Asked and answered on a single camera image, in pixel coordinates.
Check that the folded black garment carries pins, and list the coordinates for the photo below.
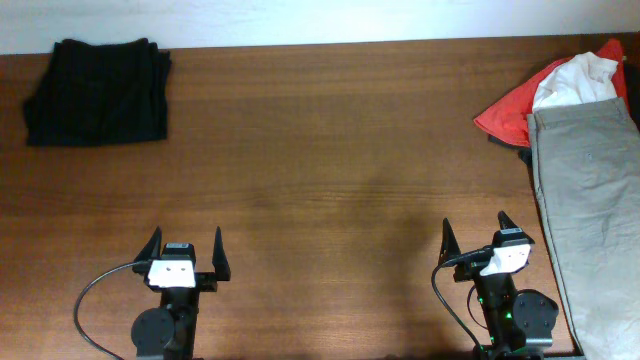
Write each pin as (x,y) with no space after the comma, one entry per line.
(97,95)

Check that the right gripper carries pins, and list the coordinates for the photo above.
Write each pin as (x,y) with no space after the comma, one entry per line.
(449,247)

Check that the black garment under pile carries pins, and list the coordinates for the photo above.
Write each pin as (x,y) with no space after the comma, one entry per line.
(631,73)

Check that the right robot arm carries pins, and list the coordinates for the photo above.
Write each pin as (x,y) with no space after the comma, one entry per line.
(519,322)

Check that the khaki shorts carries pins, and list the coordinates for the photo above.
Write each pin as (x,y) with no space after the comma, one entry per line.
(585,161)

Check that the white shirt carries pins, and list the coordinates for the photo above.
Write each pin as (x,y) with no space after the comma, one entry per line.
(586,78)

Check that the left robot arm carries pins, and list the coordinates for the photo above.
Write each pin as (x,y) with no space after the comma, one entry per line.
(168,331)

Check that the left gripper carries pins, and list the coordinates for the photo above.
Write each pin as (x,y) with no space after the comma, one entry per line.
(208,281)

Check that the red shirt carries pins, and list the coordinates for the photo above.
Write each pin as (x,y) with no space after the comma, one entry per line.
(507,118)

